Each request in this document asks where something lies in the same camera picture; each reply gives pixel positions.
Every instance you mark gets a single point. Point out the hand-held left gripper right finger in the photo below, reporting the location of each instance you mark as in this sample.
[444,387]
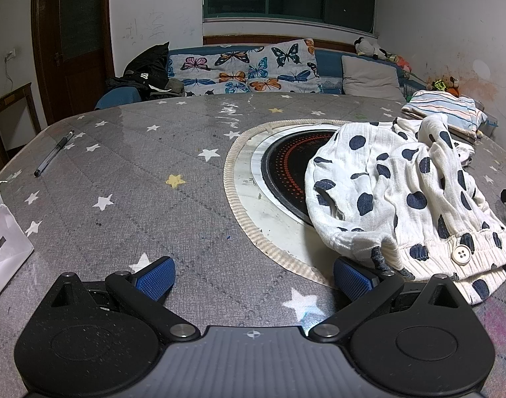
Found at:
[352,277]

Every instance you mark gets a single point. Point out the brown wooden door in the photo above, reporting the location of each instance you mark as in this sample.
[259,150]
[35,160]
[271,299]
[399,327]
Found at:
[79,29]

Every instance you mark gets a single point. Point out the white plastic bag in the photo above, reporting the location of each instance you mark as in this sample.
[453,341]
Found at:
[4,248]

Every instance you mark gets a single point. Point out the black jacket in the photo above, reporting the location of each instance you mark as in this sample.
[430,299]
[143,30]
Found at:
[147,66]

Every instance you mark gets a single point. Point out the black pen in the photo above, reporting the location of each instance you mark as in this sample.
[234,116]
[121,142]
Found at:
[54,153]

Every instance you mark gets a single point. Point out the wooden side table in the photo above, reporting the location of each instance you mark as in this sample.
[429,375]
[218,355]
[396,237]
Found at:
[12,93]

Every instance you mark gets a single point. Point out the striped folded garment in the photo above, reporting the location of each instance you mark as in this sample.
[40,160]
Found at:
[443,103]

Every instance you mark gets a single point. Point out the round metal basin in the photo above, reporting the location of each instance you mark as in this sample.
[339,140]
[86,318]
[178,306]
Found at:
[286,166]

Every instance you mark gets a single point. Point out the grey pillow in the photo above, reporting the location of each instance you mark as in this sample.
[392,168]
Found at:
[371,76]

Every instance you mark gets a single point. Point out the black white plush toy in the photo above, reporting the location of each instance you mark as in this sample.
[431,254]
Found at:
[366,47]

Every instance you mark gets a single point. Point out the colourful plush toy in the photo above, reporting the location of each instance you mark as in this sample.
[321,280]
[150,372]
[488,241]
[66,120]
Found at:
[402,62]
[445,85]

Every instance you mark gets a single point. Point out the white wall socket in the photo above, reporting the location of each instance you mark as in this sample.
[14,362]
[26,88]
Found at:
[10,54]

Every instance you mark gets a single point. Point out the grey star tablecloth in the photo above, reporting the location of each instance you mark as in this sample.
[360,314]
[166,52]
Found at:
[153,153]

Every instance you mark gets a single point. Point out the blue sofa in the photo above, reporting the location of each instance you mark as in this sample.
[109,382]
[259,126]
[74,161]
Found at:
[112,97]

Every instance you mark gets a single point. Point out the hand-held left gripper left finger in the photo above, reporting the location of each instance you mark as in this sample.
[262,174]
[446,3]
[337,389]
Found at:
[155,277]

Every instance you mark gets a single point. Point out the butterfly print blanket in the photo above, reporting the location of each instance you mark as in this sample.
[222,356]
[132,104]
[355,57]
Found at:
[236,70]

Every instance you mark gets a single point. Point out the white polka dot garment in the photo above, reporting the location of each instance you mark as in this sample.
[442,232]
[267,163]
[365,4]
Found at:
[402,174]

